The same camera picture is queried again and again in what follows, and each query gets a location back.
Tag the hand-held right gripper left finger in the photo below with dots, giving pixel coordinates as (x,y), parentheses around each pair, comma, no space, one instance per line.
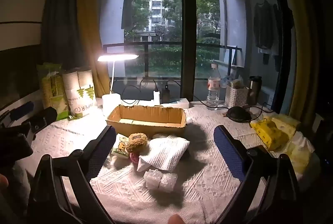
(104,146)

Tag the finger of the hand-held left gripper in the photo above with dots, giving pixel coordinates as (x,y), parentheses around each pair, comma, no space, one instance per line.
(44,116)
(22,110)

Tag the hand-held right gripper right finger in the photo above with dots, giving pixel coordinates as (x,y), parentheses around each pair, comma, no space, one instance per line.
(229,151)

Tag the cartoon print tissue pack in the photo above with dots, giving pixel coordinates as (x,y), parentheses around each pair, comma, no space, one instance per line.
(120,144)

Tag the brown fuzzy scrubber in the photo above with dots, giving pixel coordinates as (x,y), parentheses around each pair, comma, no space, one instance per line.
(136,142)

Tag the cardboard box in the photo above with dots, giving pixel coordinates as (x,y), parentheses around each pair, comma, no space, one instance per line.
(145,129)

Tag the white embossed towel pack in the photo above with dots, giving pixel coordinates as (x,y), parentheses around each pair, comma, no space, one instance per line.
(166,152)
(161,135)

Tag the clear bubble wrap bundle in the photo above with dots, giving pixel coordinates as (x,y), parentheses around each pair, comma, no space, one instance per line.
(161,182)

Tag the pink soft item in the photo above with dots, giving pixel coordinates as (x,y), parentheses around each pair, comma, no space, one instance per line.
(134,157)

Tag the person's left hand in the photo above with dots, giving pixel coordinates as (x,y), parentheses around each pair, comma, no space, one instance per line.
(2,181)

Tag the person's right hand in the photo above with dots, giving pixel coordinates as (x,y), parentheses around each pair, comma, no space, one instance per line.
(177,220)

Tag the green paper cup pack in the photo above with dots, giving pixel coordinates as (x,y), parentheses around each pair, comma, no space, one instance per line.
(48,83)

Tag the black round device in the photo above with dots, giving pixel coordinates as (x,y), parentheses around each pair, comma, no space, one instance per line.
(238,113)

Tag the white paper cup pack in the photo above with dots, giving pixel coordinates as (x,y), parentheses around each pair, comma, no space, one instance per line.
(78,83)

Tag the white perforated basket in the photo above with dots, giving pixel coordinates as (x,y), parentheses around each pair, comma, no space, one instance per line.
(236,96)

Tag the clear water bottle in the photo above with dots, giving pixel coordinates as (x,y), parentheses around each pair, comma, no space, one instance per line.
(213,88)

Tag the pale yellow tissue pack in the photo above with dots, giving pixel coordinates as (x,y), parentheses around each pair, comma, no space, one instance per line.
(286,121)

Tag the dark steel tumbler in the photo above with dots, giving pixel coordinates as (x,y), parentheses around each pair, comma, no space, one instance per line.
(254,90)

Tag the packets in basket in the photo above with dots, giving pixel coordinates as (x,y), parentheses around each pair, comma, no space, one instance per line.
(235,82)

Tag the white power strip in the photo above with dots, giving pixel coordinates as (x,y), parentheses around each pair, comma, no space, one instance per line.
(178,103)

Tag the pile of pale tissue packs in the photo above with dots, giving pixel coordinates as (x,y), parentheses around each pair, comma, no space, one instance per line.
(299,153)

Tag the white charger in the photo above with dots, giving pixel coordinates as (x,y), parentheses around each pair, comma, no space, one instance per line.
(156,97)

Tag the dark charger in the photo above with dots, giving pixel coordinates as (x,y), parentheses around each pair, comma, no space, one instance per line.
(165,95)

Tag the white desk lamp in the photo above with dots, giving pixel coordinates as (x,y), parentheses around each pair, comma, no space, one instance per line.
(117,57)

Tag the dark grey curtain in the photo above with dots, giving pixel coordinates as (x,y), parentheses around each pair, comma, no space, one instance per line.
(61,18)

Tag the yellow curtain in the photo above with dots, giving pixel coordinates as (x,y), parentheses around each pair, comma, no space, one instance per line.
(88,18)

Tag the black balcony railing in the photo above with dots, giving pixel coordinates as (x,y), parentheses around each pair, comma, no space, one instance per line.
(166,43)

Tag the hanging dark clothes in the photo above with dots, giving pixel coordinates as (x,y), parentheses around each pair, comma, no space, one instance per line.
(264,23)

